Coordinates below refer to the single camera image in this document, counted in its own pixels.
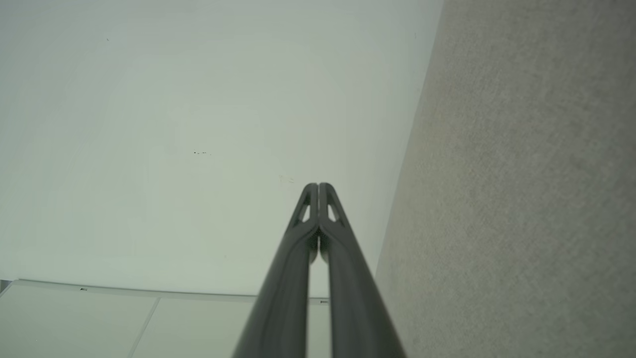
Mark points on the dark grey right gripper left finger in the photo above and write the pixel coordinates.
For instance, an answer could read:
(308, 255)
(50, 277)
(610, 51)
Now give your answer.
(283, 298)

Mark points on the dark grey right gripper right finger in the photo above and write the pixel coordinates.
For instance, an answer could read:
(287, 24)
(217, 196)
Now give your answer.
(357, 308)

